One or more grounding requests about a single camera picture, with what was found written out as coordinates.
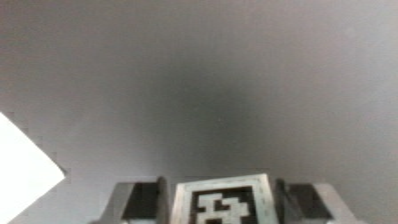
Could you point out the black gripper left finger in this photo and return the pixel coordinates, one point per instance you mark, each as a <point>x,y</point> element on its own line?
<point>138,204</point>

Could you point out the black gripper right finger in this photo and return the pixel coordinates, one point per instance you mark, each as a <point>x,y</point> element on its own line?
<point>310,204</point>

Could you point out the white chair leg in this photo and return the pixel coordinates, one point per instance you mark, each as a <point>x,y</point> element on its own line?
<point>225,201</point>

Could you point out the white marker base plate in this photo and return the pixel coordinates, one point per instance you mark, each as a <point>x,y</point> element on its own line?
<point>31,173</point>

